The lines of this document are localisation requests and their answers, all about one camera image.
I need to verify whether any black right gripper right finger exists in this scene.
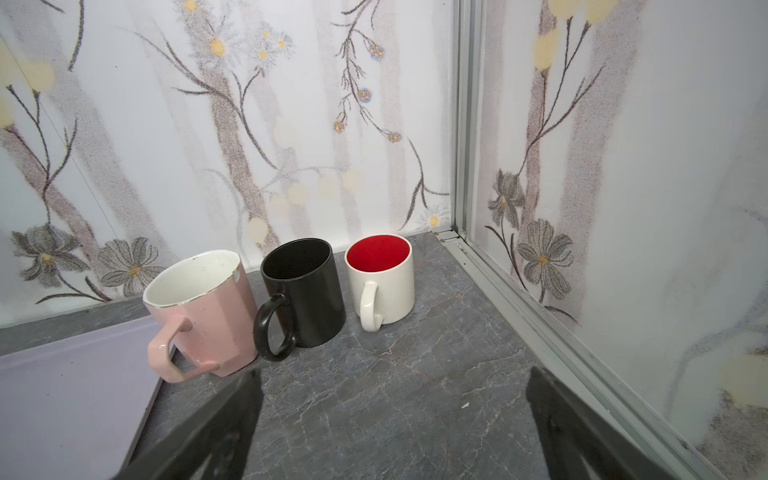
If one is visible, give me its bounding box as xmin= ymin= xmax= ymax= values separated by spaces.
xmin=526 ymin=367 xmax=672 ymax=479

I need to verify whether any black ceramic mug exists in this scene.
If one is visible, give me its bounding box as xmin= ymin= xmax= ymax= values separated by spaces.
xmin=253 ymin=238 xmax=346 ymax=362

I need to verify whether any pink ceramic mug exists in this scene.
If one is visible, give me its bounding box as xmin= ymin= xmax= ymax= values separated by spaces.
xmin=142 ymin=249 xmax=257 ymax=383

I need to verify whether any white ceramic mug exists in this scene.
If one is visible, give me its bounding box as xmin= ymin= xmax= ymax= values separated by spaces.
xmin=344 ymin=234 xmax=415 ymax=332

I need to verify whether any lilac plastic tray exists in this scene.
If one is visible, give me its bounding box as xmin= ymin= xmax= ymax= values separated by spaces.
xmin=1 ymin=317 xmax=162 ymax=479

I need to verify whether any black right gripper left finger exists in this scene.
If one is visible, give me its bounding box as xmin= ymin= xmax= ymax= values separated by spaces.
xmin=115 ymin=369 xmax=264 ymax=480

